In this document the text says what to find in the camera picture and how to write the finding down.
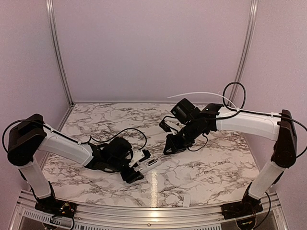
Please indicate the white remote control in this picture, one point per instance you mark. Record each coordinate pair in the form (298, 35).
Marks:
(143, 168)

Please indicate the white battery cover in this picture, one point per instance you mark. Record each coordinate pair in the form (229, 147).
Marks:
(186, 200)

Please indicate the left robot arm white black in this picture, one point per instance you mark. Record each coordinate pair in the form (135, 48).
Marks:
(27, 136)

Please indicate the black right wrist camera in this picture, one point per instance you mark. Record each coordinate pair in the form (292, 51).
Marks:
(184, 111)

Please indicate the aluminium frame post left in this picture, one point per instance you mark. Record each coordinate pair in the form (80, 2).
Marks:
(56, 47)

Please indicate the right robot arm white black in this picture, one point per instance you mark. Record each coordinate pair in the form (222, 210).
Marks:
(216, 117)

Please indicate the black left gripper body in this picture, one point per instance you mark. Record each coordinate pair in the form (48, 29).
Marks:
(115, 164)

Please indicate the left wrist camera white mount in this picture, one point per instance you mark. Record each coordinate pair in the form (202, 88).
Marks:
(138, 157)

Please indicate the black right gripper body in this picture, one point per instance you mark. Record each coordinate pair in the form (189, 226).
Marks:
(191, 132)

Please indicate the aluminium front rail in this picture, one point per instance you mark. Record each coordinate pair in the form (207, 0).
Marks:
(101, 217)

